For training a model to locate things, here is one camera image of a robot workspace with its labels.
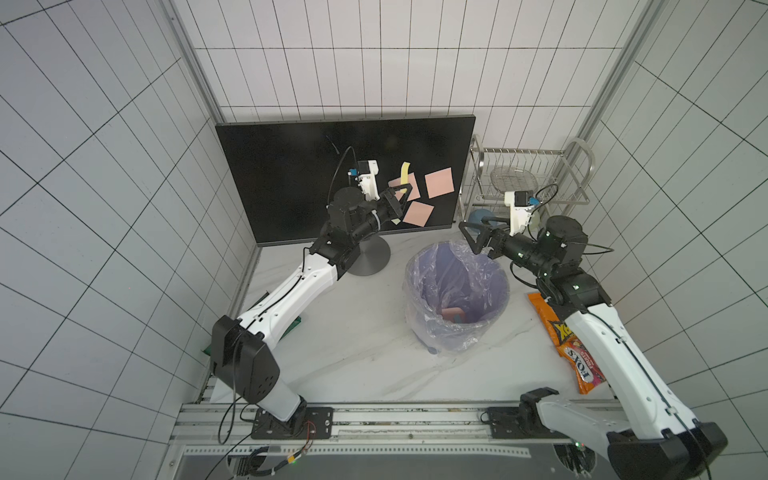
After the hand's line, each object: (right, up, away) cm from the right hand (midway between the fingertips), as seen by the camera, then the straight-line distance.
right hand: (459, 224), depth 66 cm
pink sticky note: (-7, +4, +21) cm, 23 cm away
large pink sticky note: (-2, +12, +16) cm, 20 cm away
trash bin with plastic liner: (+4, -21, +22) cm, 31 cm away
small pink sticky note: (+3, -26, +20) cm, 33 cm away
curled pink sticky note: (-9, +9, +15) cm, 20 cm away
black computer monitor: (-50, +19, +32) cm, 62 cm away
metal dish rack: (+39, +18, +32) cm, 53 cm away
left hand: (-10, +8, +4) cm, 13 cm away
